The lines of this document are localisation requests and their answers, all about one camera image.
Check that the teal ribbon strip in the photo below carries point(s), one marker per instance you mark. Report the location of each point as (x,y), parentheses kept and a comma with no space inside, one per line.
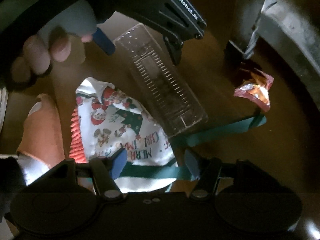
(201,137)

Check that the orange foil snack wrapper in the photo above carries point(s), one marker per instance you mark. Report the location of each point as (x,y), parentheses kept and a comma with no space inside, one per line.
(256,89)

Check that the metal bed frame rail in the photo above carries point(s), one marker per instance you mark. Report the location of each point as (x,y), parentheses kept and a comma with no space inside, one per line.
(290,27)

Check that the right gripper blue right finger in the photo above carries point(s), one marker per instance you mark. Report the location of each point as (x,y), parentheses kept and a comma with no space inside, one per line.
(192,162)

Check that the clear plastic food tray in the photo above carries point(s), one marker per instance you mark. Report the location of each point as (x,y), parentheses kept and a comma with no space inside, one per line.
(170,100)

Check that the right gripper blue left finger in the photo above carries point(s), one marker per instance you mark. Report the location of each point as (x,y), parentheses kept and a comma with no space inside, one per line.
(118,162)

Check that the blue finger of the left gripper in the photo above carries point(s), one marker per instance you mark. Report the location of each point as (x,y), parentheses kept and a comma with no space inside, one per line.
(103,42)

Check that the christmas print paper bag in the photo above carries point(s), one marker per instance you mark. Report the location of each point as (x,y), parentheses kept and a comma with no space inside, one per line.
(110,120)

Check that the person left hand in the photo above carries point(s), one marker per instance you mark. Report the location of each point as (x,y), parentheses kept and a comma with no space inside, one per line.
(53,42)

